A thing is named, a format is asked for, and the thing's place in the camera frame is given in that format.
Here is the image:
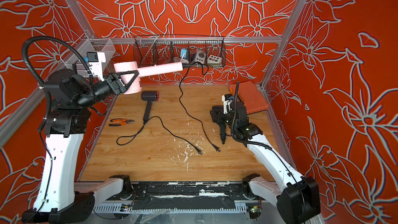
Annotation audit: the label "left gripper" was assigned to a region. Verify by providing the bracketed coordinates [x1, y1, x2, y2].
[76, 69, 140, 110]

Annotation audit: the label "dark green hair dryer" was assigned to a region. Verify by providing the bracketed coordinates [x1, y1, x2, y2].
[217, 105, 227, 145]

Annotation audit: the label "pink hair dryer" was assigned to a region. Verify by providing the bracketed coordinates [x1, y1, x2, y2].
[114, 61, 183, 94]

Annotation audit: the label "pink dryer black cord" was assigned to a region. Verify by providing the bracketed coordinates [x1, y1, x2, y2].
[178, 63, 221, 153]

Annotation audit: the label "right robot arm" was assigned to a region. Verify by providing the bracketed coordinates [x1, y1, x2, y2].
[210, 87, 321, 224]

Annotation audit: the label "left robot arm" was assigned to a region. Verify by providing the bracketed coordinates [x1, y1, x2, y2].
[21, 36, 139, 224]

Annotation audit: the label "black hair dryer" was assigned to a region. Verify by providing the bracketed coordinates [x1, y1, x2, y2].
[141, 91, 159, 124]

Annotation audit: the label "clear plastic bin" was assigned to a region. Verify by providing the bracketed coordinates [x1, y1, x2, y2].
[61, 39, 115, 78]

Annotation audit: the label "orange tool case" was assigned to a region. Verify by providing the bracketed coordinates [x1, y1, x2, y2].
[238, 81, 269, 115]

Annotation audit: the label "white socket cube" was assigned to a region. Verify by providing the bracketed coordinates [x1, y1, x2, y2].
[207, 55, 222, 67]

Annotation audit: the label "white power adapter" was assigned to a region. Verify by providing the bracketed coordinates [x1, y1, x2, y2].
[193, 49, 206, 64]

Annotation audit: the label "blue small box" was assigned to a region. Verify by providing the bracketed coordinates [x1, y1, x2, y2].
[180, 49, 189, 60]

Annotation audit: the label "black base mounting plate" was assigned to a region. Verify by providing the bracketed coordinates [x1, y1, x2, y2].
[105, 181, 264, 212]

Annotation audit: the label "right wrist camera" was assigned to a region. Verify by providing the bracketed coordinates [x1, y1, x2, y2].
[222, 94, 234, 114]

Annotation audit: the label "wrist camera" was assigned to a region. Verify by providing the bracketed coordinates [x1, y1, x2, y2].
[85, 52, 107, 81]
[222, 94, 234, 114]

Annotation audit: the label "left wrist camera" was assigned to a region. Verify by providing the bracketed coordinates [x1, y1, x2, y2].
[85, 52, 107, 81]

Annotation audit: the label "orange handled pliers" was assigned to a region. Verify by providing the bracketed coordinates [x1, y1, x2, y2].
[109, 118, 134, 127]

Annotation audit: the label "black wire wall basket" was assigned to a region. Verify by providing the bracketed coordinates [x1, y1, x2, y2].
[133, 35, 227, 68]

